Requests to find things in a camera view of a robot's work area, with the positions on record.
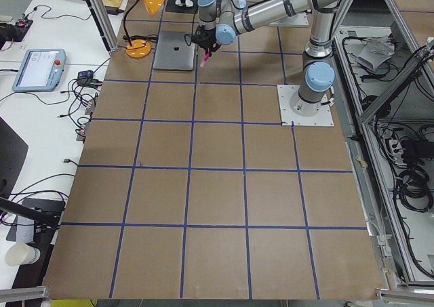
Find silver apple laptop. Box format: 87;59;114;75
153;30;195;71

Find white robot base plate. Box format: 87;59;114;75
277;85;334;127

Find black mousepad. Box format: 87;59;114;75
165;0;198;14

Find pink pen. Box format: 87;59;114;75
200;53;212;68

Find black cable bundle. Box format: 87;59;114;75
395;167;433;215

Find white paper cup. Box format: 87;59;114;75
5;243;41;266

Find orange desk lamp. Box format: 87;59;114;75
122;0;165;58

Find blue teach pendant tablet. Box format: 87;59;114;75
12;49;66;92

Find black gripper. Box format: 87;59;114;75
191;26;219;54

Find aluminium frame post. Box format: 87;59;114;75
85;0;119;53

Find white power strip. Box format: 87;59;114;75
387;134;406;167

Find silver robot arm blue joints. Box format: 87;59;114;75
198;0;350;123

